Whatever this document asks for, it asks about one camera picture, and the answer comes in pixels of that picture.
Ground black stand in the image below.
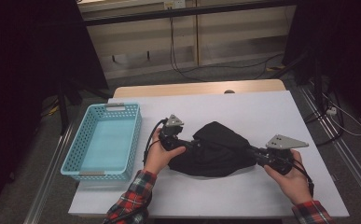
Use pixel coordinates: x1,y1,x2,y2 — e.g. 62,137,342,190
270,49,326,106
56,77,114,136

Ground person's right hand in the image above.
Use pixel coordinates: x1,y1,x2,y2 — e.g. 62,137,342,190
263,149,312,206

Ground person's left hand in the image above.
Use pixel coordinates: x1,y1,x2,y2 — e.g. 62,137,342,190
144,128,187,175

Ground white floor cable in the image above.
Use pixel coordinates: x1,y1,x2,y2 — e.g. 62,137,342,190
322,92,361,137

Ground black floor cables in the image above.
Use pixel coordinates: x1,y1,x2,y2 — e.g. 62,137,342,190
303,90,345,147

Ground black hanging cable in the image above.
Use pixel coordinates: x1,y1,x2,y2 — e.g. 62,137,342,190
168,17,285,83

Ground beige low cabinet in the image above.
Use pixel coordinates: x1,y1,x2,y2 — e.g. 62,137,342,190
76,0,298,80

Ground white wall socket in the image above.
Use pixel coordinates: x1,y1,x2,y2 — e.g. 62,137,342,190
163,0,187,9

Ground right hand-held gripper cable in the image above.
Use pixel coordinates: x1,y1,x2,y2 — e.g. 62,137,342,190
280,155,315,199

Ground left hand-held gripper cable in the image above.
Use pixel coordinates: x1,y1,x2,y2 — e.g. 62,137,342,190
143,119,168,166

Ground wooden table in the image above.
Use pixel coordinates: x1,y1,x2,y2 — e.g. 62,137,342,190
112,78,287,99

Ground black horizontal bar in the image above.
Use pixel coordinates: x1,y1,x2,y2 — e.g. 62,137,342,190
82,0,298,27

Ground black shorts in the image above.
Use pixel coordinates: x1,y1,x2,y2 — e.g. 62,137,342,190
168,120,258,178

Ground black curtain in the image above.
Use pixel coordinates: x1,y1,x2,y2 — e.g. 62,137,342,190
282,0,361,132
0,0,109,218

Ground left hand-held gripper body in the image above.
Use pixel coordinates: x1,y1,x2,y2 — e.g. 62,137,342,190
159,114,188,152

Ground hand-held gripper cable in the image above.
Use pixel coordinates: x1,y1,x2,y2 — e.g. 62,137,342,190
143,119,168,166
280,155,315,199

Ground metal floor rail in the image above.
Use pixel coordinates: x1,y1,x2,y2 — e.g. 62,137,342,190
299,85,361,203
23,122,75,224

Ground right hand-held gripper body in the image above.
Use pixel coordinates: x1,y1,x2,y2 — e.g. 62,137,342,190
256,133,310,175

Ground light blue plastic basket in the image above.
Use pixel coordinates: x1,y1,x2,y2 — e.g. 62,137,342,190
60,103,143,182

